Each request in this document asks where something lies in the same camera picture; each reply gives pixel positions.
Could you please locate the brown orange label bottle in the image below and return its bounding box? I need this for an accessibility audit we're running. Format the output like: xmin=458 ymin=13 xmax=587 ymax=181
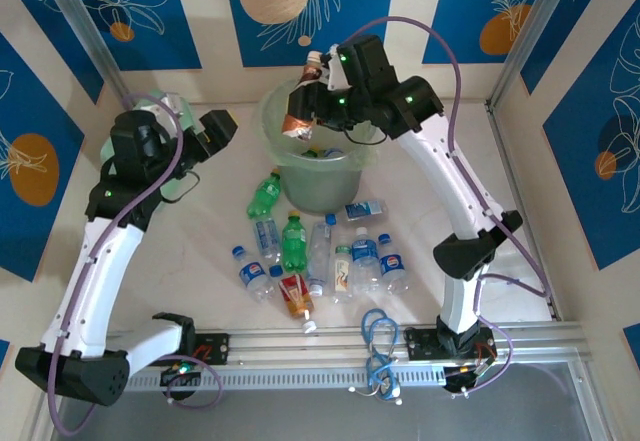
xmin=280 ymin=50 xmax=324 ymax=142

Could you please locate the clear bottle pale blue label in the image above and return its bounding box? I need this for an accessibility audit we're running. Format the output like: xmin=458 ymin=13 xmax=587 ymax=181
xmin=252 ymin=216 xmax=285 ymax=278

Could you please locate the green bottle yellow cap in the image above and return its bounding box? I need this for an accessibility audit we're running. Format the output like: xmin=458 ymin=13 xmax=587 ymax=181
xmin=280 ymin=209 xmax=308 ymax=275

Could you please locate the clear Pepsi bottle blue cap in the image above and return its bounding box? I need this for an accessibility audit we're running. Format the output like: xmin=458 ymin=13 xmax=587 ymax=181
xmin=377 ymin=233 xmax=411 ymax=296
xmin=231 ymin=244 xmax=276 ymax=305

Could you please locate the clear bottle blue label white cap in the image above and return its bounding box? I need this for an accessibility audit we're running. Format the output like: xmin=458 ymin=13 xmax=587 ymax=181
xmin=351 ymin=226 xmax=381 ymax=297

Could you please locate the white bottle green cap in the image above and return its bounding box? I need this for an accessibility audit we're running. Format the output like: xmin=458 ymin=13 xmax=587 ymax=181
xmin=328 ymin=244 xmax=355 ymax=305

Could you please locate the mint green zip pouch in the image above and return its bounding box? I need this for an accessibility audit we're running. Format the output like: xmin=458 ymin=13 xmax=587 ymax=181
xmin=99 ymin=88 xmax=196 ymax=202

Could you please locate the translucent green bucket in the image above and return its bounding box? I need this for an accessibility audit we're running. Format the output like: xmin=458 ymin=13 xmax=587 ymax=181
xmin=258 ymin=76 xmax=379 ymax=215

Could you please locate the clear bottle red blue label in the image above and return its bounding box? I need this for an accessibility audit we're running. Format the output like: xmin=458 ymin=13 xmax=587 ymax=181
xmin=305 ymin=220 xmax=334 ymax=297

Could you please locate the red orange bottle white cap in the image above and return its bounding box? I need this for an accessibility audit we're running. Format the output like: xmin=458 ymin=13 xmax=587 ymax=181
xmin=277 ymin=274 xmax=320 ymax=333

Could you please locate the grey metal panel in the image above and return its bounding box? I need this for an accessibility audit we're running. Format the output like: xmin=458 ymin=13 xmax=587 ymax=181
xmin=49 ymin=360 xmax=611 ymax=441

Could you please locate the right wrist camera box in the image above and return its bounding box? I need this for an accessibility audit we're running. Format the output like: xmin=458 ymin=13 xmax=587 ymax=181
xmin=319 ymin=53 xmax=351 ymax=93

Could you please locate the black right camera cable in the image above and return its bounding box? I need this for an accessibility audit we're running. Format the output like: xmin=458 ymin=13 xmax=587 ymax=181
xmin=344 ymin=125 xmax=381 ymax=147

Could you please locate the black camera cable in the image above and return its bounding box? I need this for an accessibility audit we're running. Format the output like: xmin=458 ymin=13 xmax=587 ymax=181
xmin=344 ymin=125 xmax=381 ymax=147
xmin=159 ymin=170 xmax=201 ymax=205

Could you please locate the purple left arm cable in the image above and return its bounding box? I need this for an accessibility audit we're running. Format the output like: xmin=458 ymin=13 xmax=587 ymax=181
xmin=47 ymin=91 xmax=225 ymax=436

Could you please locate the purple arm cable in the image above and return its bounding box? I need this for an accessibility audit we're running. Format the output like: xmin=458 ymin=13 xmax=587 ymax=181
xmin=47 ymin=91 xmax=225 ymax=436
xmin=342 ymin=15 xmax=554 ymax=397

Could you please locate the black left camera cable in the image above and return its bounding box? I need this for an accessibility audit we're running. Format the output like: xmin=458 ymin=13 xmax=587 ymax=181
xmin=159 ymin=170 xmax=201 ymax=205

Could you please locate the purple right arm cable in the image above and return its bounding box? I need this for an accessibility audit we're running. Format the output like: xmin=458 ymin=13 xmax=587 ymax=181
xmin=342 ymin=15 xmax=554 ymax=397

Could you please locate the aluminium frame post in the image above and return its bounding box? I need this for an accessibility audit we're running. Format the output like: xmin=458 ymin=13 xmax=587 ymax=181
xmin=487 ymin=0 xmax=584 ymax=110
xmin=34 ymin=0 xmax=129 ymax=105

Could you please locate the aluminium frame side rail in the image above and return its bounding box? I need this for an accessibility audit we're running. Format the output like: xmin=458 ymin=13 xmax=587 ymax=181
xmin=484 ymin=100 xmax=564 ymax=322

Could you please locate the aluminium mounting rail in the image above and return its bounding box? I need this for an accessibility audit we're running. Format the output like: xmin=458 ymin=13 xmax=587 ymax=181
xmin=104 ymin=321 xmax=587 ymax=362

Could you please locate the slotted grey cable duct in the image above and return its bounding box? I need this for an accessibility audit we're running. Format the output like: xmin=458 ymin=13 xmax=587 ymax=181
xmin=119 ymin=360 xmax=451 ymax=392

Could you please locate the coiled blue cable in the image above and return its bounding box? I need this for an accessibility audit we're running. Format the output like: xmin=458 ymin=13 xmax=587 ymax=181
xmin=359 ymin=307 xmax=402 ymax=407

